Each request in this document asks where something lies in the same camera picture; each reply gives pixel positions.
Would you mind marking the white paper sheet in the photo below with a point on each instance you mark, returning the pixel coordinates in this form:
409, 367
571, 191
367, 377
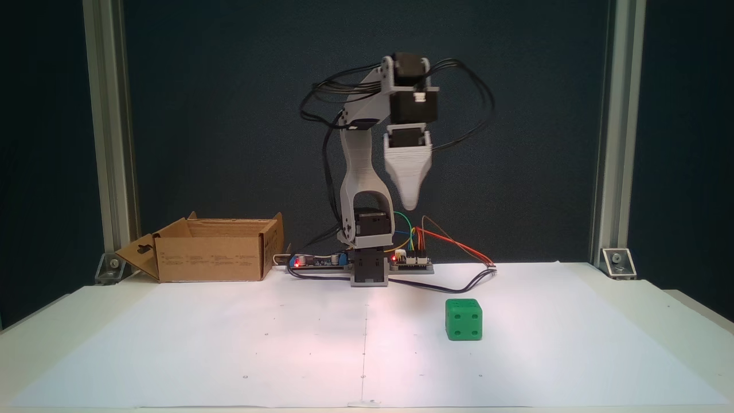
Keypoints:
229, 355

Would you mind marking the brown cardboard box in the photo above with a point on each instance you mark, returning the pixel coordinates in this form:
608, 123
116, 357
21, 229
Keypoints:
212, 261

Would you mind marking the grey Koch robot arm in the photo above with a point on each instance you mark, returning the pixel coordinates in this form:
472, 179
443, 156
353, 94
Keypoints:
358, 166

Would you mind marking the grey corner bracket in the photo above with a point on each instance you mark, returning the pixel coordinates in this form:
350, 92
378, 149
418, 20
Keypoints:
618, 264
114, 268

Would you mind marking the aluminium frame post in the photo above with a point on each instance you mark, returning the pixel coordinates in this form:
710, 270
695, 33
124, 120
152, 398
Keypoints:
112, 143
618, 143

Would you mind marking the green die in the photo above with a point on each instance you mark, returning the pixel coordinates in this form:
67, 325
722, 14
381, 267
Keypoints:
463, 321

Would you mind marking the clear tape piece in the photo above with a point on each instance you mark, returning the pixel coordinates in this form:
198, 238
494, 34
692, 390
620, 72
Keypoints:
367, 403

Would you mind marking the blue power circuit board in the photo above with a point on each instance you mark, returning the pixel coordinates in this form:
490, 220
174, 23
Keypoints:
315, 262

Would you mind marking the motor driver circuit board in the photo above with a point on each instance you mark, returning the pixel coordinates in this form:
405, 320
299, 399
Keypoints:
412, 263

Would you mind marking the grey wedge gripper finger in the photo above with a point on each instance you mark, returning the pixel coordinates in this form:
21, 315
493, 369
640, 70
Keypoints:
407, 172

